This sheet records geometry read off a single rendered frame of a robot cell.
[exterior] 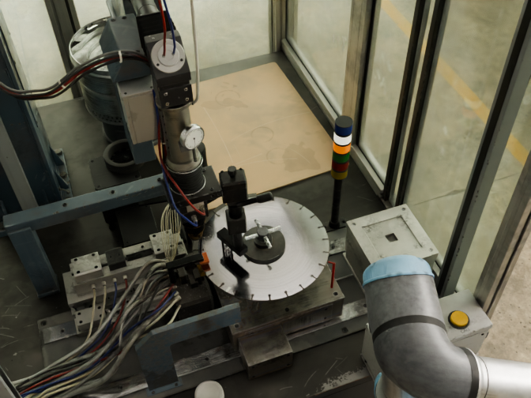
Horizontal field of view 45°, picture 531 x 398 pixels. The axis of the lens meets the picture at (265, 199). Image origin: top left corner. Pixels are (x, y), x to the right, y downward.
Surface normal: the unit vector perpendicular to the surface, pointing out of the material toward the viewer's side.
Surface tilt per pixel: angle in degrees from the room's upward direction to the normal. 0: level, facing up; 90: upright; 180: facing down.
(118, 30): 0
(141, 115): 90
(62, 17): 90
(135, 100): 90
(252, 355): 0
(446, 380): 42
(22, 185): 90
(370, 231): 0
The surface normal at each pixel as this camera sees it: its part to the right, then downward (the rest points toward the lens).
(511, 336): -0.02, -0.66
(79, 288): 0.34, 0.70
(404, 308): -0.25, -0.64
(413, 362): -0.33, -0.01
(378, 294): -0.82, -0.36
